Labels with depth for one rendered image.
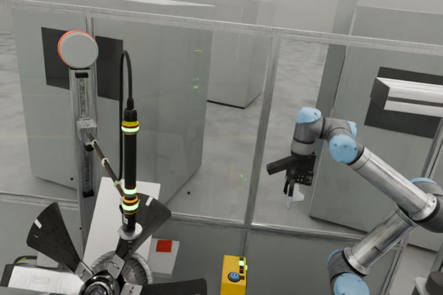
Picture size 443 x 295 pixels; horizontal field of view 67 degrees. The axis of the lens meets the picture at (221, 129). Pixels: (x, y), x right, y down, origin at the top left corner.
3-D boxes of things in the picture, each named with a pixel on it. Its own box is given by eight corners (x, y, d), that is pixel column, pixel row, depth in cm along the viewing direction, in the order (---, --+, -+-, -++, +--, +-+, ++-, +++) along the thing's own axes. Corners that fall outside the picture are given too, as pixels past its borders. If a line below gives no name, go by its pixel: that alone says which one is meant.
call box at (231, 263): (221, 272, 155) (223, 253, 151) (242, 274, 155) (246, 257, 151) (219, 301, 140) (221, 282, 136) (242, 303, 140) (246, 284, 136)
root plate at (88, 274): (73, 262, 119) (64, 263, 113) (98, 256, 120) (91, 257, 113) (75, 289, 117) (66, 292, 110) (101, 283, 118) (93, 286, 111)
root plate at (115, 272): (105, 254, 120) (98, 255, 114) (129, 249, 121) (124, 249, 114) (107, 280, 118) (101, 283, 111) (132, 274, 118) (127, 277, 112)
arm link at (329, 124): (354, 153, 106) (319, 146, 107) (349, 139, 116) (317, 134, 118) (360, 130, 103) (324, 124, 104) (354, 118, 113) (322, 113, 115)
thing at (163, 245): (157, 241, 185) (157, 238, 184) (172, 241, 186) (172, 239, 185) (155, 251, 178) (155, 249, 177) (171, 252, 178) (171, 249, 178)
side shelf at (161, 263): (116, 237, 189) (116, 233, 188) (178, 245, 188) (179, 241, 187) (99, 269, 167) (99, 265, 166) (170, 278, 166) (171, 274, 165)
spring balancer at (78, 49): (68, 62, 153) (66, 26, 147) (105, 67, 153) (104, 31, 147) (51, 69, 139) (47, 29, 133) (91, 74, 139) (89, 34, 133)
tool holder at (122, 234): (113, 224, 106) (113, 198, 102) (135, 219, 109) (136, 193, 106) (122, 242, 99) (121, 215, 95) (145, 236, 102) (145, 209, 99)
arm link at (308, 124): (325, 115, 107) (298, 111, 108) (318, 146, 111) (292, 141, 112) (323, 108, 114) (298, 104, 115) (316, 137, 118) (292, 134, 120)
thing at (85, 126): (76, 135, 152) (75, 118, 149) (93, 134, 156) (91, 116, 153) (81, 145, 144) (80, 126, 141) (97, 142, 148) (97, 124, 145)
